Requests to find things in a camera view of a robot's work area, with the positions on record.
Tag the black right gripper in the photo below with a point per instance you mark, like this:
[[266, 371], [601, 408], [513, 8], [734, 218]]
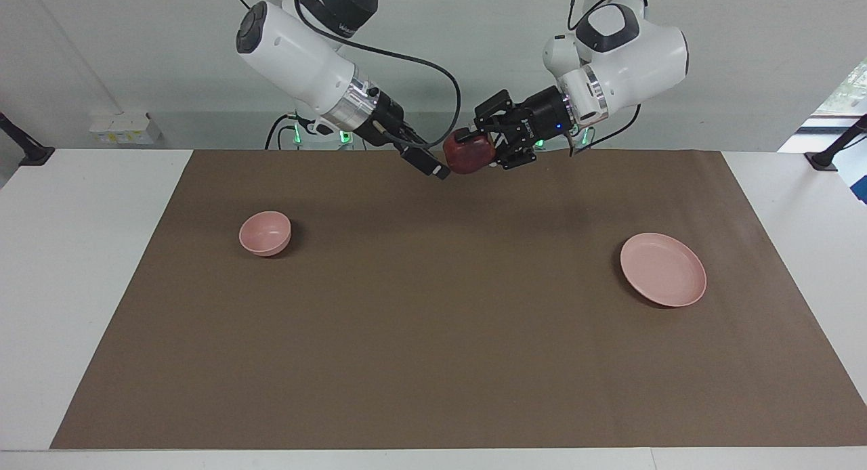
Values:
[[387, 121]]

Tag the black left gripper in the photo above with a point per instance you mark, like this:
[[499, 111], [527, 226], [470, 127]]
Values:
[[548, 118]]

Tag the dark red apple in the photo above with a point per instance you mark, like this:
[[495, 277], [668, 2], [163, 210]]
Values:
[[469, 157]]

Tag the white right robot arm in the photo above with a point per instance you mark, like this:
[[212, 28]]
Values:
[[298, 57]]

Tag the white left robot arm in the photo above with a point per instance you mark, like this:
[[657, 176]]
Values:
[[630, 50]]

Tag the pink bowl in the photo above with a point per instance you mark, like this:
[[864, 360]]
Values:
[[264, 234]]

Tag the pink plate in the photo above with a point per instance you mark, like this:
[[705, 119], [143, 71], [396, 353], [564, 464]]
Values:
[[664, 270]]

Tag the brown table mat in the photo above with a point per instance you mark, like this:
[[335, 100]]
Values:
[[433, 321]]

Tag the small white box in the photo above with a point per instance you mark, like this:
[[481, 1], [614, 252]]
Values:
[[125, 128]]

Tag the black clamp stand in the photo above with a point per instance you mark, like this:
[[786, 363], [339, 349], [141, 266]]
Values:
[[836, 148], [27, 148]]

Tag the window with green view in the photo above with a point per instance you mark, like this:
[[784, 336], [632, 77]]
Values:
[[847, 94]]

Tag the blue object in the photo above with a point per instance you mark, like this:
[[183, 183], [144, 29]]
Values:
[[861, 189]]

